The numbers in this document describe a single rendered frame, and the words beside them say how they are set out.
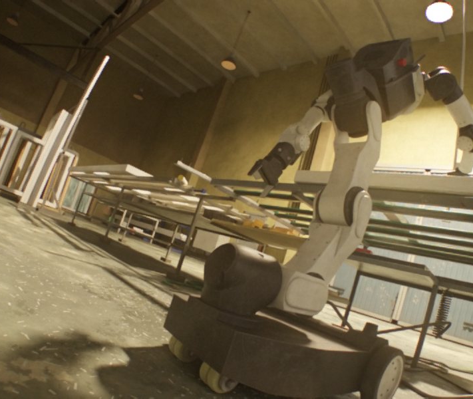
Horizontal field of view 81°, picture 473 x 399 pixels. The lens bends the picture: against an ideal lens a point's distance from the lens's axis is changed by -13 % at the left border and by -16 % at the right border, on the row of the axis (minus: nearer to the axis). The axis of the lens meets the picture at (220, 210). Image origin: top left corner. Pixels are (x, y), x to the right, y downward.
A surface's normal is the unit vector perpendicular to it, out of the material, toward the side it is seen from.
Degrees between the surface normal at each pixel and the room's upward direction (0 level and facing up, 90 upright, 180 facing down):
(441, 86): 137
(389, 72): 114
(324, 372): 90
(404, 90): 103
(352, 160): 87
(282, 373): 90
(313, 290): 90
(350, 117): 144
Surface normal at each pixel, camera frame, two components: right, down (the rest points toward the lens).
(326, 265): 0.57, 0.07
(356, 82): 0.25, 0.28
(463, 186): -0.70, -0.33
